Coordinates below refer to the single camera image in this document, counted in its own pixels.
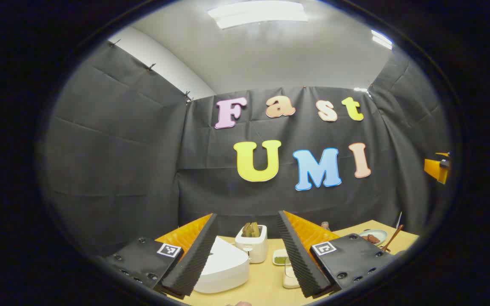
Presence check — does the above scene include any large ceiling light panel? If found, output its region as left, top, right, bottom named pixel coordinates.
left=208, top=1, right=308, bottom=29

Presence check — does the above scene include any white toaster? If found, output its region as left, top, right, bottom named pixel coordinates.
left=235, top=224, right=268, bottom=264

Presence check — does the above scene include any brown wooden spoon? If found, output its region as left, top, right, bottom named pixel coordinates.
left=381, top=224, right=404, bottom=252

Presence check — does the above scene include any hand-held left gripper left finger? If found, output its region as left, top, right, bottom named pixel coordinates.
left=105, top=212, right=219, bottom=299

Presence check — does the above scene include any pale green plate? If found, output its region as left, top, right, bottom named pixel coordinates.
left=359, top=229, right=388, bottom=246

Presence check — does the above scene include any small ceiling light panel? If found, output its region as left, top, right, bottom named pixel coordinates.
left=372, top=30, right=393, bottom=49

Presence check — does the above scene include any white rice cooker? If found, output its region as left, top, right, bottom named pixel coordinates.
left=194, top=236, right=250, bottom=294

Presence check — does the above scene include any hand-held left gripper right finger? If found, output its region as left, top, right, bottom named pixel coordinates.
left=277, top=210, right=394, bottom=298

